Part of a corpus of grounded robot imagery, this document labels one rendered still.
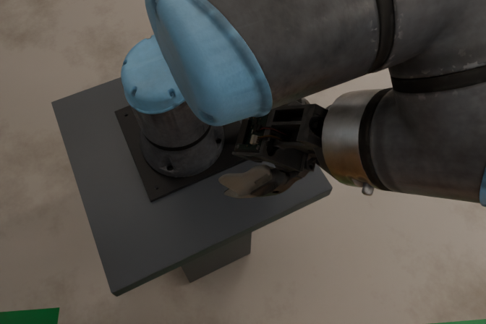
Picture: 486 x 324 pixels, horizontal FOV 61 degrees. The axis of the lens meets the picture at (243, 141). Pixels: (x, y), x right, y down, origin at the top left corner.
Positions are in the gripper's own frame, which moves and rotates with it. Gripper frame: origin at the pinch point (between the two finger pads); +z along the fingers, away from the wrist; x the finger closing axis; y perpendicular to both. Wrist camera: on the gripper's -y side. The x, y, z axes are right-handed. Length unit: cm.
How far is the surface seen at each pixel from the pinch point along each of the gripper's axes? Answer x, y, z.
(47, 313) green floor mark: 61, -16, 112
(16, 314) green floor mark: 64, -8, 119
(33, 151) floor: 7, -2, 153
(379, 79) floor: -68, -123, 77
